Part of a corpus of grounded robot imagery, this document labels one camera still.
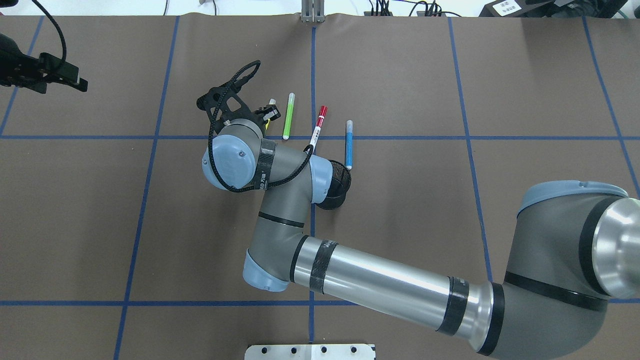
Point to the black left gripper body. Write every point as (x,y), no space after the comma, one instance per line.
(21,71)

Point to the black mesh pen holder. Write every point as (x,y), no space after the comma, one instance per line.
(339,186)

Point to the green marker pen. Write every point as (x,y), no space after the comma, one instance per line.
(289,114)

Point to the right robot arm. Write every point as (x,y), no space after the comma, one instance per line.
(439,173)

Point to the red white marker pen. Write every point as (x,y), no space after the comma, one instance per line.
(315,135)

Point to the blue highlighter pen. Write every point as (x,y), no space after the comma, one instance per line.
(349,144)

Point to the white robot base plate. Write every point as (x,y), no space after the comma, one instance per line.
(335,351)

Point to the grey aluminium post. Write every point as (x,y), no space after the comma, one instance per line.
(313,11)

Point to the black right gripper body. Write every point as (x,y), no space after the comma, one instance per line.
(260,116)

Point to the black box with label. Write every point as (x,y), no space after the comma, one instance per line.
(501,9)

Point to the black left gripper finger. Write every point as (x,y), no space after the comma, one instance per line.
(72,77)

